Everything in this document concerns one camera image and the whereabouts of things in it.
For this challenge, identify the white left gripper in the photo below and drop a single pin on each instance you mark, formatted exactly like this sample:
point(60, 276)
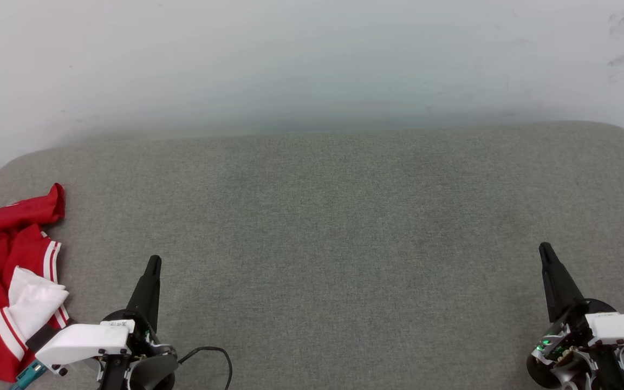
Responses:
point(84, 338)

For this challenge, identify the grey fabric sofa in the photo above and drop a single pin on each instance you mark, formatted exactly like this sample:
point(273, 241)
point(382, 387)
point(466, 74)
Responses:
point(317, 244)

